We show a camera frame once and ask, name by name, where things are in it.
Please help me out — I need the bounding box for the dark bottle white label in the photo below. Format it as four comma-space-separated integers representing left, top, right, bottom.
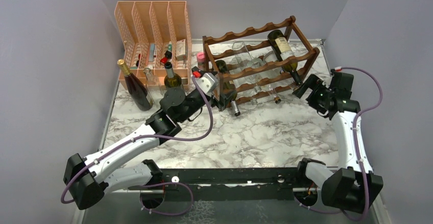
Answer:
267, 29, 302, 86

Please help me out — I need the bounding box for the pink capped jar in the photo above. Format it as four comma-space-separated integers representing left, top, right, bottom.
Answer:
196, 52, 207, 71

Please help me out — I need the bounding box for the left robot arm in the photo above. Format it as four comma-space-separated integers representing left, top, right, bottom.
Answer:
60, 85, 220, 210

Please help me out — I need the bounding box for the red capped small bottle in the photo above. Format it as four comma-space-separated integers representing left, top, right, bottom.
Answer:
160, 41, 173, 66

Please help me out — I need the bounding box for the orange plastic file organizer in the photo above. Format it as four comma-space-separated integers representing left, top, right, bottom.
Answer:
114, 1, 192, 88

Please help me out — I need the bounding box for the red wine bottle gold cap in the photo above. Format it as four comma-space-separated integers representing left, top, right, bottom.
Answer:
117, 59, 153, 111

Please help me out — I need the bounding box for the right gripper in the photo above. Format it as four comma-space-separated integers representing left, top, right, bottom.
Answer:
293, 74, 334, 114

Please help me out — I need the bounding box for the green wine bottle brown label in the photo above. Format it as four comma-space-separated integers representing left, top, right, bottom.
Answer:
164, 61, 183, 88

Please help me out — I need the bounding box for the black mounting rail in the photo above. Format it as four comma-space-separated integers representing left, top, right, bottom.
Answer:
129, 167, 319, 201

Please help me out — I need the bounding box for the clear glass bottle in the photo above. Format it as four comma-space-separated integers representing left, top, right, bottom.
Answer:
143, 67, 163, 96
250, 52, 283, 104
232, 41, 261, 105

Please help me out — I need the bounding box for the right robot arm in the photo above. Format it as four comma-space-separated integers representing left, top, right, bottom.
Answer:
293, 71, 383, 214

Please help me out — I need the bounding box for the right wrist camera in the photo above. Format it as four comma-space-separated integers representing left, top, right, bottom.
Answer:
330, 66, 343, 76

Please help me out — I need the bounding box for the small white box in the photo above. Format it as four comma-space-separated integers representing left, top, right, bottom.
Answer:
176, 39, 188, 60

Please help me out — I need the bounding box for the brown wooden wine rack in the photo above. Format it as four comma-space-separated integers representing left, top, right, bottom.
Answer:
202, 16, 320, 105

